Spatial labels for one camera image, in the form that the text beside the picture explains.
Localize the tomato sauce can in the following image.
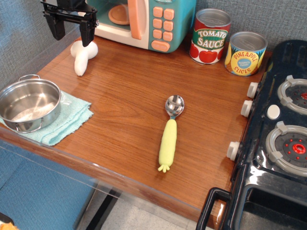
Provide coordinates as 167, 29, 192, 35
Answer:
189, 8, 232, 64

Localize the black toy stove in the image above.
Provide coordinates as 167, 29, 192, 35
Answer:
196, 40, 307, 230

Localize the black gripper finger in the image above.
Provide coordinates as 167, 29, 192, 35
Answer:
45, 12, 65, 41
80, 22, 95, 47

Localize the stainless steel pot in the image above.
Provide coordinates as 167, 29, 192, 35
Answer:
0, 74, 61, 134

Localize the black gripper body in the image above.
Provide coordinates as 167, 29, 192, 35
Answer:
40, 0, 99, 26

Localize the orange object at corner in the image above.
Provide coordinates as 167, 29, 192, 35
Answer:
0, 213, 19, 230

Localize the white plush mushroom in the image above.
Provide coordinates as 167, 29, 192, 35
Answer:
71, 40, 98, 76

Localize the pineapple slices can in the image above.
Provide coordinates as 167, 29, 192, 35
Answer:
224, 31, 268, 76

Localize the spoon with yellow-green handle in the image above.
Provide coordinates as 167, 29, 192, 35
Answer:
158, 95, 184, 173

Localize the teal toy microwave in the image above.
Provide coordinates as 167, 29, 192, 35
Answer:
87, 0, 196, 53

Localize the light blue folded towel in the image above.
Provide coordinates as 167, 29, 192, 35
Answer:
0, 90, 94, 147

